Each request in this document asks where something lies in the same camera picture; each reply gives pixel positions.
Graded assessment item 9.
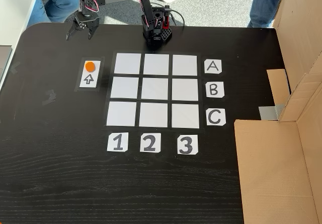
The white nine-square grid sheet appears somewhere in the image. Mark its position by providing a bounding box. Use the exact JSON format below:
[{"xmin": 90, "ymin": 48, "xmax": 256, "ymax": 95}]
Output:
[{"xmin": 105, "ymin": 51, "xmax": 202, "ymax": 130}]

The person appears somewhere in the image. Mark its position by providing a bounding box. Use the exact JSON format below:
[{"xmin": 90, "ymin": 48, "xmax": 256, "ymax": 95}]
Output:
[
  {"xmin": 27, "ymin": 0, "xmax": 85, "ymax": 23},
  {"xmin": 248, "ymin": 0, "xmax": 287, "ymax": 28}
]

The white arrow paper sheet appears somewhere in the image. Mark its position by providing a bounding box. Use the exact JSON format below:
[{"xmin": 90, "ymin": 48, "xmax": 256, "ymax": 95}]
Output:
[{"xmin": 79, "ymin": 60, "xmax": 102, "ymax": 89}]

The white desk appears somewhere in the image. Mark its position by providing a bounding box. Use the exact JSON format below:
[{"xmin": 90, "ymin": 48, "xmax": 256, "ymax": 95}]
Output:
[{"xmin": 0, "ymin": 0, "xmax": 43, "ymax": 90}]

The red black clamp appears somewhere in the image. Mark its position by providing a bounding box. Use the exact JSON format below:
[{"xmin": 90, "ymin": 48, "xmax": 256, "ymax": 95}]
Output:
[{"xmin": 163, "ymin": 5, "xmax": 171, "ymax": 30}]

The number 1 paper sheet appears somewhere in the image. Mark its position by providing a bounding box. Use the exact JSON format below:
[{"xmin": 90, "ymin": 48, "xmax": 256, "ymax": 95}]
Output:
[{"xmin": 107, "ymin": 132, "xmax": 129, "ymax": 153}]

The number 2 paper sheet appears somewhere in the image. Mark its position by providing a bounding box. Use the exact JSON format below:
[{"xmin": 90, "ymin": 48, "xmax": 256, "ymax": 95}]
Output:
[{"xmin": 139, "ymin": 132, "xmax": 162, "ymax": 153}]

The letter A paper sheet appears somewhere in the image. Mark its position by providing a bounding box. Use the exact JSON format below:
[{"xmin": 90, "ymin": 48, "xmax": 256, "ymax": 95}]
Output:
[{"xmin": 204, "ymin": 59, "xmax": 223, "ymax": 74}]

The letter B paper sheet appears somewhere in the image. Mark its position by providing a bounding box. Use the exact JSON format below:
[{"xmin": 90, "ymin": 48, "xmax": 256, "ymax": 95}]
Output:
[{"xmin": 205, "ymin": 81, "xmax": 225, "ymax": 98}]

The number 3 paper sheet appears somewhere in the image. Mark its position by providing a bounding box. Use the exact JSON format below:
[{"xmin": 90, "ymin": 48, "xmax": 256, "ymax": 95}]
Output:
[{"xmin": 177, "ymin": 134, "xmax": 199, "ymax": 155}]

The letter C paper sheet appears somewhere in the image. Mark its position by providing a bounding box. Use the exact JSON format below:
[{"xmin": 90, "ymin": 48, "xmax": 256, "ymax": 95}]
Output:
[{"xmin": 206, "ymin": 108, "xmax": 226, "ymax": 126}]

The brown cardboard sheet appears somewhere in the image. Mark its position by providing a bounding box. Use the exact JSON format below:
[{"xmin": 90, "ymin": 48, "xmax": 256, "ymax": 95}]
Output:
[
  {"xmin": 233, "ymin": 57, "xmax": 322, "ymax": 224},
  {"xmin": 266, "ymin": 0, "xmax": 322, "ymax": 109}
]

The red white servo wire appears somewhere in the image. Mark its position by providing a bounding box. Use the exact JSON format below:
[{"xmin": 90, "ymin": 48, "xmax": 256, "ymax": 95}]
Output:
[{"xmin": 76, "ymin": 0, "xmax": 100, "ymax": 13}]

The black power cable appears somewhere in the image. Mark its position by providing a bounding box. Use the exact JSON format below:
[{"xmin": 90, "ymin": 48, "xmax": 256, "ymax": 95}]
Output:
[{"xmin": 170, "ymin": 9, "xmax": 186, "ymax": 28}]

